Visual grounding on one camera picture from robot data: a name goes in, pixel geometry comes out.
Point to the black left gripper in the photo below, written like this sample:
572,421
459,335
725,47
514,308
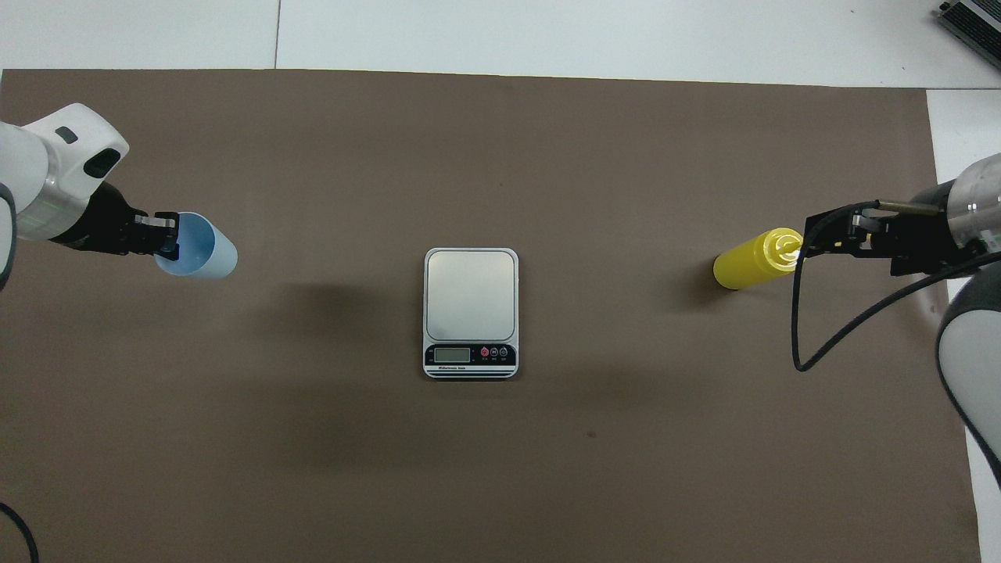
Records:
105,227

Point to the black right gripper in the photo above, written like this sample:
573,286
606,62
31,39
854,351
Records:
915,234

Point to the light blue plastic cup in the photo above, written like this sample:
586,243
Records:
207,254

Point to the yellow squeeze bottle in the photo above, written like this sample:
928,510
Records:
751,262

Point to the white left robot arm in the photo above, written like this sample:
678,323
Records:
55,164

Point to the silver digital kitchen scale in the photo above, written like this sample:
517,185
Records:
471,293

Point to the grey ribbed metal device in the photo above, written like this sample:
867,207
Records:
977,19

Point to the brown paper table mat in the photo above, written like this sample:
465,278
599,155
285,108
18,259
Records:
469,469

